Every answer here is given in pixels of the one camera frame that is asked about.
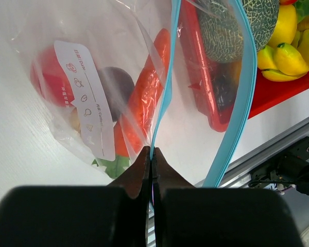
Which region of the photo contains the orange carrot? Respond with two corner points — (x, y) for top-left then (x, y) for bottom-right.
(113, 28), (171, 156)

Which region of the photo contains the yellow banana bunch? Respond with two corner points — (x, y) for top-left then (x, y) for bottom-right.
(257, 1), (309, 82)

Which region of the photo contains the aluminium front rail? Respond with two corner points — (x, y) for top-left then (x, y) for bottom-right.
(144, 110), (309, 247)

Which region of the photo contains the dark purple passion fruit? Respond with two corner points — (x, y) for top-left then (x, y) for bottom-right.
(97, 67), (134, 122)

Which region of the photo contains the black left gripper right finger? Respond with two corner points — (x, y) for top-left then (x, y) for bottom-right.
(151, 148), (303, 246)

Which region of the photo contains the clear zip top bag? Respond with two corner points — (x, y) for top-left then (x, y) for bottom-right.
(0, 1), (256, 188)

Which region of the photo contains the red plastic tray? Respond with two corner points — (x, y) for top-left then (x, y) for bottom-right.
(178, 1), (309, 132)

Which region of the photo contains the red apple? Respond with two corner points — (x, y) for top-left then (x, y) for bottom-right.
(30, 46), (75, 108)

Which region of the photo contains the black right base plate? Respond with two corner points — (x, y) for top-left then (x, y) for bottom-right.
(248, 136), (309, 196)

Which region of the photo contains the green netted melon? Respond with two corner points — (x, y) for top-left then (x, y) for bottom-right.
(196, 1), (279, 63)

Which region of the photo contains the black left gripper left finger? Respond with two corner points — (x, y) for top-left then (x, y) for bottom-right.
(0, 147), (150, 246)

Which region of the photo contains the green leafy vegetable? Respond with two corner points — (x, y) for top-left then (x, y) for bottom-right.
(92, 155), (131, 180)

